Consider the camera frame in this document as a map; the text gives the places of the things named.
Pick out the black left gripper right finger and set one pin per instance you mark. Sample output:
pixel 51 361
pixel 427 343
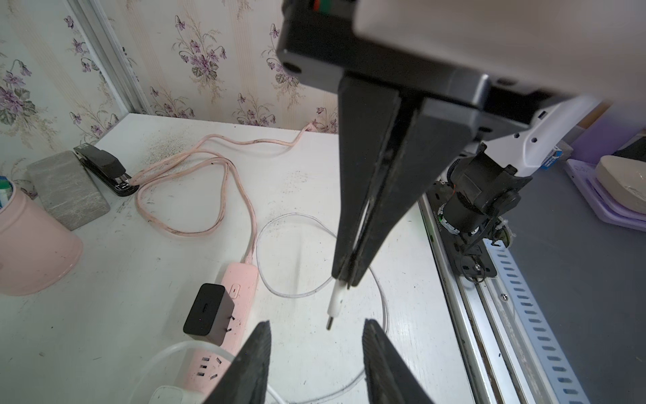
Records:
pixel 388 378

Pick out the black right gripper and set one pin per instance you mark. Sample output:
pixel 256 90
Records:
pixel 379 182

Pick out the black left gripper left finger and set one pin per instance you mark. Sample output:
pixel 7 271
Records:
pixel 246 380

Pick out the black USB charger adapter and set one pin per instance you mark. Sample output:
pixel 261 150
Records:
pixel 210 315

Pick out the white USB charger adapter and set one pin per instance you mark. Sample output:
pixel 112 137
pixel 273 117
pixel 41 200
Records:
pixel 170 394

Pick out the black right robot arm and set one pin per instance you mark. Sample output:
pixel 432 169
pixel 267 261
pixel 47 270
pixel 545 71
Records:
pixel 484 181

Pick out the pink power strip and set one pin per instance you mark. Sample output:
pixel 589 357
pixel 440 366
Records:
pixel 203 369

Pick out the purple plastic tray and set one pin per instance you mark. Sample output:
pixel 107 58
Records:
pixel 606 208

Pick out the pink metal pen bucket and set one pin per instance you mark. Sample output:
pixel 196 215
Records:
pixel 36 250

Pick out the black stapler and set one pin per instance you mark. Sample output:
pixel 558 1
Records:
pixel 107 168

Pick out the pens and markers bundle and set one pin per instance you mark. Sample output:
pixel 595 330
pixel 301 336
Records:
pixel 6 191

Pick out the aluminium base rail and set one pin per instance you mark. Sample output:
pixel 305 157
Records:
pixel 510 352

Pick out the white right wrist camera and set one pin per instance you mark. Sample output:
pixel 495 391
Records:
pixel 576 47

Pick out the aluminium enclosure frame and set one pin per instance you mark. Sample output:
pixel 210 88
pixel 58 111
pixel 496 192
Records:
pixel 109 55

